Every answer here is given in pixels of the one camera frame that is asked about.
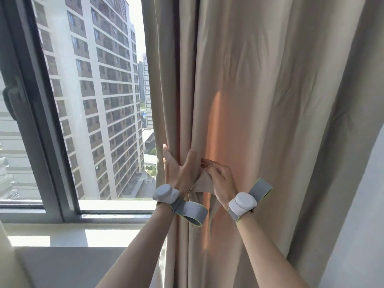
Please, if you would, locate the person's left hand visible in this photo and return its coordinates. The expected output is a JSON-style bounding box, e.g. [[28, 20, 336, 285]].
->
[[162, 143, 201, 198]]

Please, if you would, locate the white window sill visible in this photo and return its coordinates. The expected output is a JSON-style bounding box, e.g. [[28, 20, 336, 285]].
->
[[0, 222, 167, 288]]

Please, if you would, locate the person's left forearm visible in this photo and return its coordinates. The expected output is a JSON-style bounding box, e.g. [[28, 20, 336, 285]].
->
[[96, 202, 178, 288]]

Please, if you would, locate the dark window handle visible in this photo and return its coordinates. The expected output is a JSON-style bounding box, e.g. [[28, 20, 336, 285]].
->
[[2, 84, 18, 121]]

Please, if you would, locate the large grey apartment building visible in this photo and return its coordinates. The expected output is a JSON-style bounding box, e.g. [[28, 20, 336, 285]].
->
[[30, 0, 143, 201]]

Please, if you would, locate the person's right forearm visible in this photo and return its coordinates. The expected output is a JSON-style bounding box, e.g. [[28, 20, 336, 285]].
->
[[236, 213, 310, 288]]

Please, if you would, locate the person's right hand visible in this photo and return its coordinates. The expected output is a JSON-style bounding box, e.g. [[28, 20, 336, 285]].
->
[[201, 158, 240, 210]]

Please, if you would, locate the beige curtain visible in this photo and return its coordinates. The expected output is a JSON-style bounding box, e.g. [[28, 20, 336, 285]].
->
[[141, 0, 384, 288]]

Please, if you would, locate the white grey wrist tracker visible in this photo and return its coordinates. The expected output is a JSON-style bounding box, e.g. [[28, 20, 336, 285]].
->
[[226, 178, 274, 226], [152, 184, 209, 228]]

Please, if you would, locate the beige curtain strap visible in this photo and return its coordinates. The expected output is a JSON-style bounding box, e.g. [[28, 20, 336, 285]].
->
[[188, 160, 222, 240]]

